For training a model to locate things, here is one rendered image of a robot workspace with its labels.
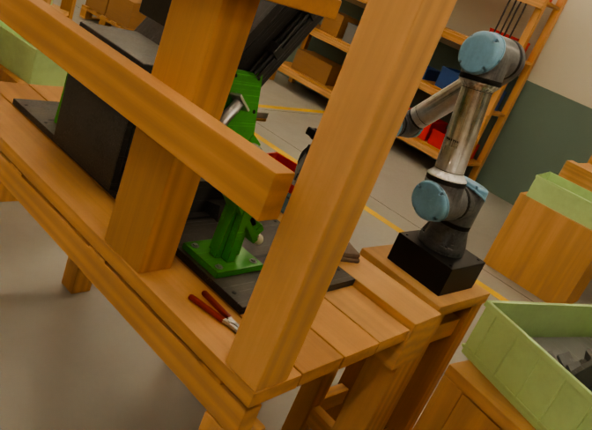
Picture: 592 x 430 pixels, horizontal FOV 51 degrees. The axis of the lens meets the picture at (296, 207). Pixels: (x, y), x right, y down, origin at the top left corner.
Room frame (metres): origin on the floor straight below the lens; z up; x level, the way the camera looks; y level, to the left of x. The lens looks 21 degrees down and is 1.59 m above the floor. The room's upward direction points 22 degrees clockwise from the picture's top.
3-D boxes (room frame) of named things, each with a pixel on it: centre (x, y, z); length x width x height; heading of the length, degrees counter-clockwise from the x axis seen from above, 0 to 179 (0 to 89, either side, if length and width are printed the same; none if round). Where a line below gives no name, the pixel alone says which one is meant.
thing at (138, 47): (1.58, 0.52, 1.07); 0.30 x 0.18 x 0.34; 55
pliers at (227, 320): (1.11, 0.06, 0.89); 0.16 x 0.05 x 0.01; 59
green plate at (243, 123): (1.64, 0.26, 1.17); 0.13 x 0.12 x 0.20; 55
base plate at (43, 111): (1.64, 0.36, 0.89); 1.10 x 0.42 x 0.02; 55
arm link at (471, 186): (1.85, -0.46, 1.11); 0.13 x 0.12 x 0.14; 140
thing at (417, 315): (1.86, 0.19, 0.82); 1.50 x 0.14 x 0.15; 55
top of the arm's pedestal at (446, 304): (1.86, -0.46, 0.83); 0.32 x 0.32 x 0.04; 52
